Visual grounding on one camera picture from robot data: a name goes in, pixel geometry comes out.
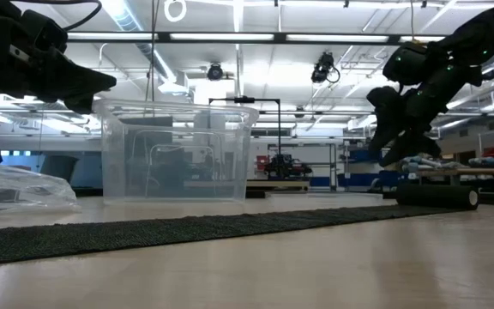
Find dark grey trash bin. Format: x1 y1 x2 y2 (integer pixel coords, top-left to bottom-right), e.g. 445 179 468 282
40 154 80 184

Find round black ceiling camera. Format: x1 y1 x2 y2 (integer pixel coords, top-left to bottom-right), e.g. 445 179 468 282
207 63 225 82

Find black ceiling camera with cable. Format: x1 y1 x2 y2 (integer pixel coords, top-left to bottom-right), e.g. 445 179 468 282
310 51 341 85

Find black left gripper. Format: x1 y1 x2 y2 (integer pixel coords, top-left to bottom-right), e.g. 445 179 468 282
0 3 117 115

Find clear plastic bag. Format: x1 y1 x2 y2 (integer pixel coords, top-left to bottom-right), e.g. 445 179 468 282
0 162 81 214

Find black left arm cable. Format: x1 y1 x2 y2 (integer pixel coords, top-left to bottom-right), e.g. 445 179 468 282
13 0 103 32

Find clear plastic storage bin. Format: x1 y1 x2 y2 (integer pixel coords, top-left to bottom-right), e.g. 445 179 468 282
93 98 260 205

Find thin black hanging cables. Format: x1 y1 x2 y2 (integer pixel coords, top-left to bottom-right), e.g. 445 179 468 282
144 0 162 104

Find wooden workbench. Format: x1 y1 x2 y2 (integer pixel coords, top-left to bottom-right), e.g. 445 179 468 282
418 167 494 186

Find black overhead frame bar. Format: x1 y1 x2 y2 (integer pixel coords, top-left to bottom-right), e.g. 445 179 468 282
66 30 494 46

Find blue storage bin shelf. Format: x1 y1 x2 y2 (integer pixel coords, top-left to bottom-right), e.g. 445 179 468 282
310 148 398 189

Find silver ceiling air duct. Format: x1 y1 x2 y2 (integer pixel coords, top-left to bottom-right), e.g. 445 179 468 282
100 0 178 82

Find black red background robot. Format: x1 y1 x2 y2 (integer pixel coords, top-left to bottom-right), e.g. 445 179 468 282
263 153 313 179

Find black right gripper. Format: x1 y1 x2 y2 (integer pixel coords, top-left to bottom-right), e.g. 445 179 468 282
366 64 484 168

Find thin black gantry frame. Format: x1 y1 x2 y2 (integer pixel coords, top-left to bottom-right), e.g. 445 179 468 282
208 96 282 155

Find grey wrapped bundle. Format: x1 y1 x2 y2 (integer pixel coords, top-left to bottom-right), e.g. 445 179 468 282
399 154 467 173
468 156 494 169

